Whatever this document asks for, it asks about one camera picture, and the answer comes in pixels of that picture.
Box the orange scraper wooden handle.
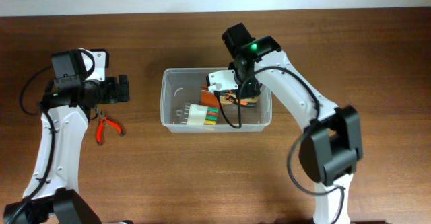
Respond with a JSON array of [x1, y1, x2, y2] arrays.
[[200, 84, 260, 107]]

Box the clear plastic container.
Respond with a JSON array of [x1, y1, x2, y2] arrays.
[[160, 67, 272, 133]]

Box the screwdriver set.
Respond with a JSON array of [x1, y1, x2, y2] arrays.
[[176, 103, 219, 126]]

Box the small red diagonal cutters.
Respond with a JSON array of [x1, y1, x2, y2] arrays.
[[96, 112, 125, 146]]

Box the orange black long-nose pliers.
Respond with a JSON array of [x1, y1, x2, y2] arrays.
[[220, 92, 259, 108]]

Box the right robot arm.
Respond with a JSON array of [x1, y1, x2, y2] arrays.
[[207, 23, 363, 223]]

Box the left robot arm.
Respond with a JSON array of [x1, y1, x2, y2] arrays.
[[3, 48, 130, 223]]

